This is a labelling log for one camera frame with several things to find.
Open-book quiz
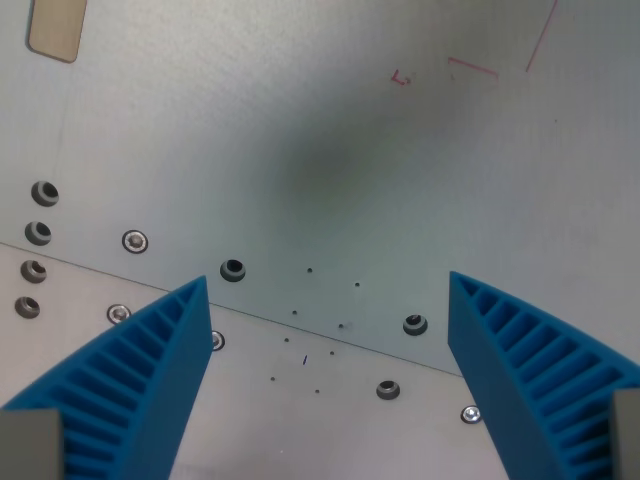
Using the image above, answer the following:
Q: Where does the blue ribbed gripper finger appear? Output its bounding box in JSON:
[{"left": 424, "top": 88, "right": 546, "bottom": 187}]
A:
[
  {"left": 0, "top": 274, "right": 210, "bottom": 480},
  {"left": 447, "top": 270, "right": 640, "bottom": 480}
]

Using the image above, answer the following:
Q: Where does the beige rounded wooden panel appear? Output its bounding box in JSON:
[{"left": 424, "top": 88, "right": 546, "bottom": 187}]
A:
[{"left": 26, "top": 0, "right": 88, "bottom": 64}]

